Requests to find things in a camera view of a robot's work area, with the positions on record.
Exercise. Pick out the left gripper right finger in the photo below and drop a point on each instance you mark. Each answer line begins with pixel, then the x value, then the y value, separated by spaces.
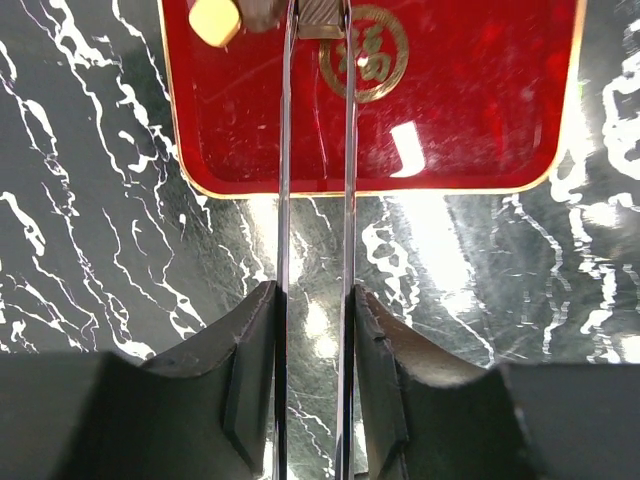
pixel 429 414

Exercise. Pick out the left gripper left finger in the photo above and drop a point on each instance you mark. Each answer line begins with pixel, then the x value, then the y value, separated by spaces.
pixel 196 411

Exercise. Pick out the dark chocolate piece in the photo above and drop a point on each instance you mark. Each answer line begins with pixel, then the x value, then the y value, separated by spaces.
pixel 320 19

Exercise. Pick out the tan hexagon chocolate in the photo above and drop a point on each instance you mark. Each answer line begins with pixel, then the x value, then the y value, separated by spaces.
pixel 215 22

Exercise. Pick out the dark hexagon chocolate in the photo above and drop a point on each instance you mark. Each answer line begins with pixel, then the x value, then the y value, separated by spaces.
pixel 261 15

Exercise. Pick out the red lacquer tray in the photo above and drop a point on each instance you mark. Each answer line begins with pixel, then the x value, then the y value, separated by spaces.
pixel 459 96

